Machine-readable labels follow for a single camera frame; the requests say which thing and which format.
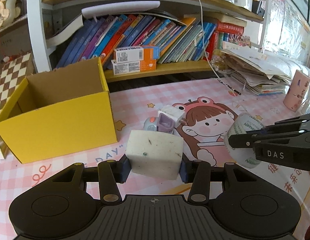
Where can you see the pink checkered desk mat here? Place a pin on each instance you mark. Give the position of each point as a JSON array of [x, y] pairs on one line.
[[210, 111]]

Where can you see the white sponge block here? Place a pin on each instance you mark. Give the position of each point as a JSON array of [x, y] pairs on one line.
[[155, 154]]

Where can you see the purple toy cup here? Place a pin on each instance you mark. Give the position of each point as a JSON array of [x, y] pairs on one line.
[[165, 124]]

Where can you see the white wooden bookshelf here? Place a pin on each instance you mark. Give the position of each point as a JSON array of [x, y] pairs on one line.
[[72, 8]]

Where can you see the lower orange white toothbrush box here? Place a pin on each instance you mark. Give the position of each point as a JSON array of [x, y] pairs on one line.
[[133, 67]]

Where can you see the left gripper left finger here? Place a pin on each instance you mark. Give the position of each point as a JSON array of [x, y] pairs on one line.
[[122, 169]]

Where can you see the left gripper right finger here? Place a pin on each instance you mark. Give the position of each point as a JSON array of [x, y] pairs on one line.
[[187, 170]]

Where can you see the pink cup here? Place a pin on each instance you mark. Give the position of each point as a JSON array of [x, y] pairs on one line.
[[297, 90]]

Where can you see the yellow cardboard box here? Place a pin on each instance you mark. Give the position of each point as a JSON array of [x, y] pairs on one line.
[[55, 113]]

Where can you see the stack of papers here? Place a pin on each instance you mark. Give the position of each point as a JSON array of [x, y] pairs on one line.
[[262, 74]]

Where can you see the brown white chessboard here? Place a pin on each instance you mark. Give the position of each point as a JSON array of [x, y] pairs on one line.
[[13, 73]]

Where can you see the white charger plug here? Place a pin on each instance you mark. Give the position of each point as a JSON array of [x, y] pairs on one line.
[[176, 113]]

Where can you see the orange white toothbrush box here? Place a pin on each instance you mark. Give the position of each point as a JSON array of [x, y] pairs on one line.
[[133, 67], [136, 53]]

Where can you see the upper orange white toothbrush box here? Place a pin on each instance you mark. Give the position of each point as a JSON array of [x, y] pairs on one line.
[[136, 53]]

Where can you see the clear tape roll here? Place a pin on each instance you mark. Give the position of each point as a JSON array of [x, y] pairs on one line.
[[238, 140]]

